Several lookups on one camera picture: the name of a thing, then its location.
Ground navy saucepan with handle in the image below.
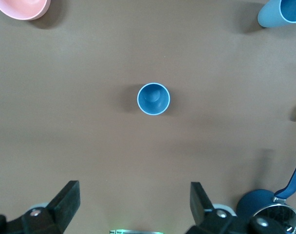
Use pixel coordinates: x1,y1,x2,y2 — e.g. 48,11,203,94
236,156,296,234

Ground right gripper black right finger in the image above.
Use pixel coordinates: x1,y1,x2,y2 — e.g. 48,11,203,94
186,181,251,234

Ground blue plastic cup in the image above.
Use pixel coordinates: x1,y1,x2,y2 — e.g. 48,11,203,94
136,82,171,116
257,0,296,28

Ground pink bowl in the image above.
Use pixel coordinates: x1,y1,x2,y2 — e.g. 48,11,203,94
0,0,51,20

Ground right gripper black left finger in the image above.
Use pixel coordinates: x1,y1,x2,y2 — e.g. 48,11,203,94
6,180,81,234

